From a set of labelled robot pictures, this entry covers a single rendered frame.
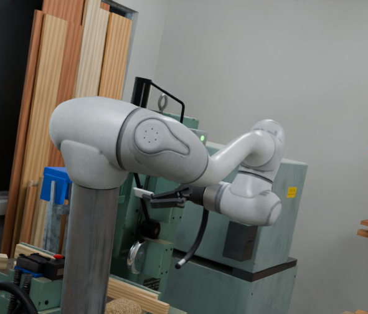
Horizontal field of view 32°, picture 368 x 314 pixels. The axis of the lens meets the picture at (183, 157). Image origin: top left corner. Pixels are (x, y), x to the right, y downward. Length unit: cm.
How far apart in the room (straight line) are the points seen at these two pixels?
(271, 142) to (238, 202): 18
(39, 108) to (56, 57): 31
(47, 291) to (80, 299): 56
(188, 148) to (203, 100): 331
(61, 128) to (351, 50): 310
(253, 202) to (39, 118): 208
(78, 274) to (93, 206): 16
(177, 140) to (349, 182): 301
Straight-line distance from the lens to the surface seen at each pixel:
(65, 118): 130
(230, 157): 150
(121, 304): 196
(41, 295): 196
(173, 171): 121
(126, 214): 216
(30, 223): 354
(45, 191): 299
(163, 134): 116
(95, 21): 394
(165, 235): 235
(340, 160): 414
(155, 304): 202
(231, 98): 443
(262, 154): 169
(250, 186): 171
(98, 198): 132
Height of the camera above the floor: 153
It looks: 4 degrees down
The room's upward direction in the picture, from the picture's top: 11 degrees clockwise
